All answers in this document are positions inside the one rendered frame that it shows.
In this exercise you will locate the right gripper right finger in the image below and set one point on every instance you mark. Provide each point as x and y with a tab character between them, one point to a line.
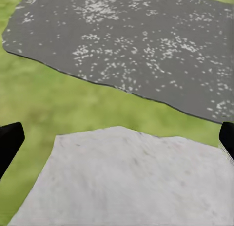
226	136

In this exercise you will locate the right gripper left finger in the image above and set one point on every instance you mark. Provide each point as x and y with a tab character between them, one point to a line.
11	139

